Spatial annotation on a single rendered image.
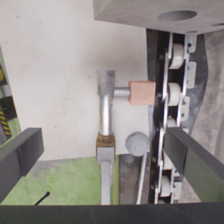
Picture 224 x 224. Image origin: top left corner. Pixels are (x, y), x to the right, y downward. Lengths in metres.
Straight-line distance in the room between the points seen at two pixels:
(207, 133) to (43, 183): 1.26
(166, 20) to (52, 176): 1.30
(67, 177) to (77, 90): 1.14
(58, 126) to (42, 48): 0.12
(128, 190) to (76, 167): 0.94
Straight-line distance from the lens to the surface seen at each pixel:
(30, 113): 0.29
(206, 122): 0.39
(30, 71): 0.28
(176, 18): 0.19
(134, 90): 0.23
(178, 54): 0.28
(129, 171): 0.35
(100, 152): 0.23
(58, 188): 1.44
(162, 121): 0.30
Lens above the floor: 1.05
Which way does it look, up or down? 75 degrees down
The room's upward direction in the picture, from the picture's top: 175 degrees clockwise
